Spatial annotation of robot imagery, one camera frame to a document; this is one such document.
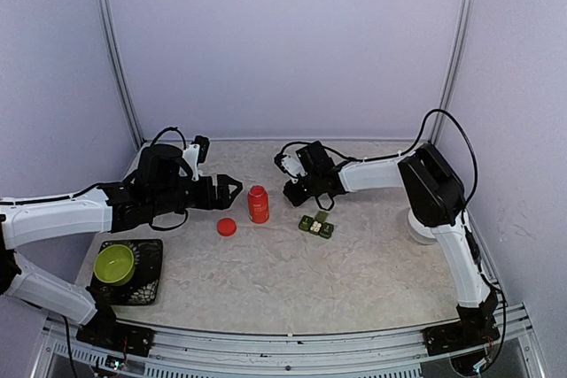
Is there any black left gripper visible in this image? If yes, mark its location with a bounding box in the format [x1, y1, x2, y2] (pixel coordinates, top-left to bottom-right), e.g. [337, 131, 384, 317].
[150, 173, 242, 216]

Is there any red bottle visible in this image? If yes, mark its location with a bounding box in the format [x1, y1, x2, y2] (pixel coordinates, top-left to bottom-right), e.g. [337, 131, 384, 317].
[247, 185, 269, 224]

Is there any green pill organizer box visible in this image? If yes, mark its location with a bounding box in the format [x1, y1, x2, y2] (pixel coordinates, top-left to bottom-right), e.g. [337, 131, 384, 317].
[298, 211, 335, 239]

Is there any red bottle cap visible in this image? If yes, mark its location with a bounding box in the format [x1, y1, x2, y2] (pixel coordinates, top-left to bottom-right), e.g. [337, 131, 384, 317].
[217, 218, 237, 237]

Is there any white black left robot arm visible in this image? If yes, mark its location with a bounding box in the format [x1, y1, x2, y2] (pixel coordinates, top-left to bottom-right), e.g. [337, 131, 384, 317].
[1, 143, 243, 347]

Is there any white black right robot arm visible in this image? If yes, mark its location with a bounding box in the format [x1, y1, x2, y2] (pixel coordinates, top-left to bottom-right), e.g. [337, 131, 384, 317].
[274, 139, 499, 346]

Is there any black patterned square plate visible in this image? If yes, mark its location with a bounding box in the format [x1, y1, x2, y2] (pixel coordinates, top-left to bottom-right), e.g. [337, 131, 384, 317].
[90, 239, 163, 306]

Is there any white bowl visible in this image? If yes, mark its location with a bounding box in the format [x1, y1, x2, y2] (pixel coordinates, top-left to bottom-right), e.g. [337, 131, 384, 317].
[408, 209, 437, 245]

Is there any green bowl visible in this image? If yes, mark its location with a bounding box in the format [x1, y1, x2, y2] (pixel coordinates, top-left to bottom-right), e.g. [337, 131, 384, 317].
[93, 244, 135, 286]

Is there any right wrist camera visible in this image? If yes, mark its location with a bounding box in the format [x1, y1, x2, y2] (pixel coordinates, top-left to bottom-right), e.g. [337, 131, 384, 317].
[274, 152, 307, 179]

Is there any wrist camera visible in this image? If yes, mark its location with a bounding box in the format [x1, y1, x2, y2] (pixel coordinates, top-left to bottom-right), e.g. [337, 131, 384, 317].
[193, 135, 210, 164]
[274, 152, 307, 179]

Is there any right camera black cable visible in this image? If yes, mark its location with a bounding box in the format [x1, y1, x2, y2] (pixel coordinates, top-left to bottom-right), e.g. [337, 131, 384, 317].
[274, 140, 355, 162]

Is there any camera black cable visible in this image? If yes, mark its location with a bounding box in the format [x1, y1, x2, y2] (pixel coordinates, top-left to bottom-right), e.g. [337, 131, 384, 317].
[274, 140, 355, 162]
[148, 126, 188, 149]

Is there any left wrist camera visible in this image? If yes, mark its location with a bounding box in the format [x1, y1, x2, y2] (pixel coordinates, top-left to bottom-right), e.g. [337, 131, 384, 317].
[193, 135, 210, 164]

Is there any left camera black cable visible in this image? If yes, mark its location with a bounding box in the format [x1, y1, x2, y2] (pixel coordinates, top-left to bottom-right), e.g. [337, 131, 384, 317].
[148, 126, 188, 149]

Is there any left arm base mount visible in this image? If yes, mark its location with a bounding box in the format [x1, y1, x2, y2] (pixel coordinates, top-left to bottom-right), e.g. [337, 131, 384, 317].
[76, 322, 154, 358]

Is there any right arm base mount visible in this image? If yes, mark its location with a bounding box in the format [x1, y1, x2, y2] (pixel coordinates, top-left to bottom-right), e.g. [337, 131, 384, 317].
[423, 321, 500, 356]

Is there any front aluminium rail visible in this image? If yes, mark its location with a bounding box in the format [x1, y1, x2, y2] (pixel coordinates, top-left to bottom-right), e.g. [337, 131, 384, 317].
[30, 306, 546, 378]

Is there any left aluminium frame post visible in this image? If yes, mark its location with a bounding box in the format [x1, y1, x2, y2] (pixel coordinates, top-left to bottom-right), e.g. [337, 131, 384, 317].
[96, 0, 144, 149]

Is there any aluminium frame post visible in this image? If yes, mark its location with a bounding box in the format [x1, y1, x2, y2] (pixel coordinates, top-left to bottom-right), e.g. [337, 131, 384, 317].
[425, 0, 482, 149]
[96, 0, 144, 149]

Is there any right aluminium frame post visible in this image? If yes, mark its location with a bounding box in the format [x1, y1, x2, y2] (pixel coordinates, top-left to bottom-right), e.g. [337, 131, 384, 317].
[425, 0, 482, 149]

